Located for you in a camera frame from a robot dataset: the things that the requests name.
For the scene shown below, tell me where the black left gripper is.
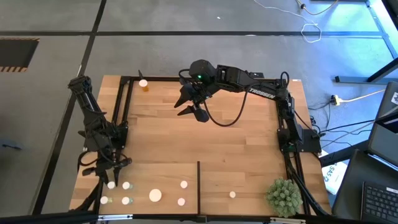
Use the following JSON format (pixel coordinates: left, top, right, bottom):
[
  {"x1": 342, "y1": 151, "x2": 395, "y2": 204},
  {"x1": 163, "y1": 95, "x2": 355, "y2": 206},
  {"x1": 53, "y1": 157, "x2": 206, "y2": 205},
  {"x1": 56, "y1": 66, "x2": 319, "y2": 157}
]
[{"x1": 82, "y1": 149, "x2": 133, "y2": 187}]

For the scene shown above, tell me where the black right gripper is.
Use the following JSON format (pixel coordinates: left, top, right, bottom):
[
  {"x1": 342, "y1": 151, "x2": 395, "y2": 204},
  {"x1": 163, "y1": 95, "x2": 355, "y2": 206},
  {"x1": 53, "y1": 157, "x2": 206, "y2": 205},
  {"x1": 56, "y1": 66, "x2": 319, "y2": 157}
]
[{"x1": 174, "y1": 81, "x2": 214, "y2": 123}]

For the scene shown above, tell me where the black shelf divider panel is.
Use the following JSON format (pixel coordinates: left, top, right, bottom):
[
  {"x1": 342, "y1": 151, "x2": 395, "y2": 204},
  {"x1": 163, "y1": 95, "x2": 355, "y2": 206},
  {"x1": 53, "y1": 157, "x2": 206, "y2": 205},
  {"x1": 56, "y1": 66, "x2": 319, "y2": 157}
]
[{"x1": 197, "y1": 159, "x2": 201, "y2": 215}]

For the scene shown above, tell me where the black stand crossbar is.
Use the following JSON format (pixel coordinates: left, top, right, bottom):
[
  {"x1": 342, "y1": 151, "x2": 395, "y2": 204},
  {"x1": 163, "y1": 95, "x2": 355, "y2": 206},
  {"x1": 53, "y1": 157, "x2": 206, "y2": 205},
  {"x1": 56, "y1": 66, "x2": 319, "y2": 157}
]
[{"x1": 0, "y1": 211, "x2": 398, "y2": 224}]

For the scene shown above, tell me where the artificial green plant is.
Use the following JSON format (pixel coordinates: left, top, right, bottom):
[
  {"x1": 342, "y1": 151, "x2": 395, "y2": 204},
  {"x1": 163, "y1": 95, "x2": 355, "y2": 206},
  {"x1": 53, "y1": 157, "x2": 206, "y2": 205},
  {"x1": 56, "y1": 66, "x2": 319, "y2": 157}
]
[{"x1": 266, "y1": 176, "x2": 304, "y2": 218}]

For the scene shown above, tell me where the black floor hatch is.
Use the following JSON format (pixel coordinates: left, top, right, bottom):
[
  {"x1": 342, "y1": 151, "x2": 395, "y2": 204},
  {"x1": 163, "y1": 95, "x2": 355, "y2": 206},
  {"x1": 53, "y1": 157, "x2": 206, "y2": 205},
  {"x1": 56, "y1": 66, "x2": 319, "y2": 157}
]
[{"x1": 0, "y1": 37, "x2": 40, "y2": 73}]

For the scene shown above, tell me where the black desk leg bar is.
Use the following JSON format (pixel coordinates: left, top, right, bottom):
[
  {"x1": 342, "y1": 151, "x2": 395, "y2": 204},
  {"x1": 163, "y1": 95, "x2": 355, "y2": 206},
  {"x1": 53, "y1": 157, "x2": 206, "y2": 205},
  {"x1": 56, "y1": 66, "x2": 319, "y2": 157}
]
[{"x1": 318, "y1": 139, "x2": 369, "y2": 167}]

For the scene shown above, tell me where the black laptop with keyboard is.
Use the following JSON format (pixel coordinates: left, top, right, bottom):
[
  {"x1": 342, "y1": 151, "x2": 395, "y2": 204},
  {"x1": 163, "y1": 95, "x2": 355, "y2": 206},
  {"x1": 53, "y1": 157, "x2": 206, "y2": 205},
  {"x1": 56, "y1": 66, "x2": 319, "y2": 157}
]
[{"x1": 331, "y1": 149, "x2": 398, "y2": 224}]

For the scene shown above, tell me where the black aluminium table frame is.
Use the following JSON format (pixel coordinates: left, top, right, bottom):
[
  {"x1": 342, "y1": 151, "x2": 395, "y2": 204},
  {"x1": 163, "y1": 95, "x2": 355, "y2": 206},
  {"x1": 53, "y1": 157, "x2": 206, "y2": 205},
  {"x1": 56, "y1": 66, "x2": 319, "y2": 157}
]
[{"x1": 70, "y1": 75, "x2": 332, "y2": 220}]

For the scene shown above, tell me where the silver metal bracket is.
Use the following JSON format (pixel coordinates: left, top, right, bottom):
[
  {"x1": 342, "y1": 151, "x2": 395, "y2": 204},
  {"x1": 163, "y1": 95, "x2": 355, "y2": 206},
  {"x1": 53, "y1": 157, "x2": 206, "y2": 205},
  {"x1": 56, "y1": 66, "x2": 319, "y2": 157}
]
[
  {"x1": 269, "y1": 217, "x2": 307, "y2": 223},
  {"x1": 98, "y1": 213, "x2": 134, "y2": 220}
]

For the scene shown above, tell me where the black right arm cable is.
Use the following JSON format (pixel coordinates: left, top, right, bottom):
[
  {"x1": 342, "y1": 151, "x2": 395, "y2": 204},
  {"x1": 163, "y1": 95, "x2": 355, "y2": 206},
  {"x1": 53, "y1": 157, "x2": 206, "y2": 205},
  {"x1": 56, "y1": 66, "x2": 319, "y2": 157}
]
[{"x1": 201, "y1": 71, "x2": 290, "y2": 128}]

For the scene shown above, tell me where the white floor cable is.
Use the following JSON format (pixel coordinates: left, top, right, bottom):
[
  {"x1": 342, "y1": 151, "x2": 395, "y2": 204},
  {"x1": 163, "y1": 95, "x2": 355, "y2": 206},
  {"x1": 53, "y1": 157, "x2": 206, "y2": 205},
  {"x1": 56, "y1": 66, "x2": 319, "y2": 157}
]
[{"x1": 253, "y1": 0, "x2": 323, "y2": 44}]

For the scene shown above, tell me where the blue-black desk frame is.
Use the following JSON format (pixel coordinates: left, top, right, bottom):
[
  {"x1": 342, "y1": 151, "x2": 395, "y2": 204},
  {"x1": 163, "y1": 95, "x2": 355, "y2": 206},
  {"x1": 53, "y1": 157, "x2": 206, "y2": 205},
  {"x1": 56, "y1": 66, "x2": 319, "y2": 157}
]
[{"x1": 334, "y1": 0, "x2": 398, "y2": 84}]

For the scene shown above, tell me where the thin black cable bundle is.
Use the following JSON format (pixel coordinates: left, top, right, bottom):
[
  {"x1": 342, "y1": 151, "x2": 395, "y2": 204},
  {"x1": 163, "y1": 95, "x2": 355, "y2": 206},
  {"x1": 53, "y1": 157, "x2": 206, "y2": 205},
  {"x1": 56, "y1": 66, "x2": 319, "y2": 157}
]
[{"x1": 307, "y1": 102, "x2": 379, "y2": 149}]

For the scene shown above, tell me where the white power cable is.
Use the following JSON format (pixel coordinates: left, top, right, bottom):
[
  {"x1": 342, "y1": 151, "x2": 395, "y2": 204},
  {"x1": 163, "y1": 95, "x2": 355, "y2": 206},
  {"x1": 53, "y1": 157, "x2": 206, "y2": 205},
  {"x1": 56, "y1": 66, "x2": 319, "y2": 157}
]
[{"x1": 331, "y1": 89, "x2": 386, "y2": 106}]

